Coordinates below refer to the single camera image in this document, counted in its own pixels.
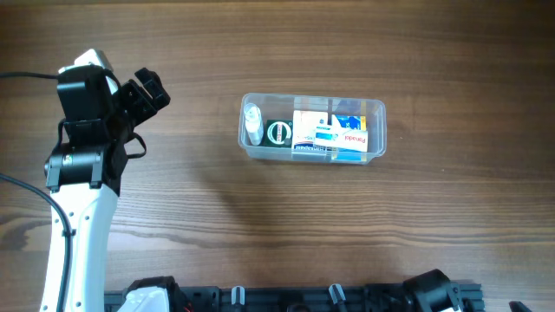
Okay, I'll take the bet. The white Hansaplast plaster box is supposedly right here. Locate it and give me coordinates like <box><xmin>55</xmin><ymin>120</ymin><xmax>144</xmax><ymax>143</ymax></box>
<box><xmin>291</xmin><ymin>110</ymin><xmax>328</xmax><ymax>162</ymax></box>

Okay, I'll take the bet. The left black camera cable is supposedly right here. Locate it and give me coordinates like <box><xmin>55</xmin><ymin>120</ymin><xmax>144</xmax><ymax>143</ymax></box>
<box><xmin>0</xmin><ymin>71</ymin><xmax>73</xmax><ymax>312</ymax></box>

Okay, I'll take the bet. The green Zam-Buk ointment box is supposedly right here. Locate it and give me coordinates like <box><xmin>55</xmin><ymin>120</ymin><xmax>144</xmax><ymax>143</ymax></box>
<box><xmin>264</xmin><ymin>120</ymin><xmax>293</xmax><ymax>148</ymax></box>

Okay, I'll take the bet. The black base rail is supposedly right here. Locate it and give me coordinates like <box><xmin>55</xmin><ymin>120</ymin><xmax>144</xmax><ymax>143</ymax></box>
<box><xmin>103</xmin><ymin>276</ymin><xmax>485</xmax><ymax>312</ymax></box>

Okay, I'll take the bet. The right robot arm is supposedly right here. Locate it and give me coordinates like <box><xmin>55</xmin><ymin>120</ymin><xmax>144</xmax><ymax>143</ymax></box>
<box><xmin>401</xmin><ymin>269</ymin><xmax>486</xmax><ymax>312</ymax></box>

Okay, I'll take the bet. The blue yellow VapoDrops box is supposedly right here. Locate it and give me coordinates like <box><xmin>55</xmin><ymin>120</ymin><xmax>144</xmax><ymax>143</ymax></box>
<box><xmin>330</xmin><ymin>114</ymin><xmax>368</xmax><ymax>162</ymax></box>

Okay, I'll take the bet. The clear plastic container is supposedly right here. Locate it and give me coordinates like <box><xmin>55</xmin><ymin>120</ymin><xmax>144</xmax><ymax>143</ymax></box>
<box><xmin>238</xmin><ymin>93</ymin><xmax>387</xmax><ymax>165</ymax></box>

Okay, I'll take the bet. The white blue Panadol box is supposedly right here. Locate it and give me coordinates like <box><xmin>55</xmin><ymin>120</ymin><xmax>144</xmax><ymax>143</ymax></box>
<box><xmin>314</xmin><ymin>126</ymin><xmax>368</xmax><ymax>153</ymax></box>

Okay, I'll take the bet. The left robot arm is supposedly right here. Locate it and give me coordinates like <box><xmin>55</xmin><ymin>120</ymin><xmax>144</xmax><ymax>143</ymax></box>
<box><xmin>40</xmin><ymin>65</ymin><xmax>171</xmax><ymax>311</ymax></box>

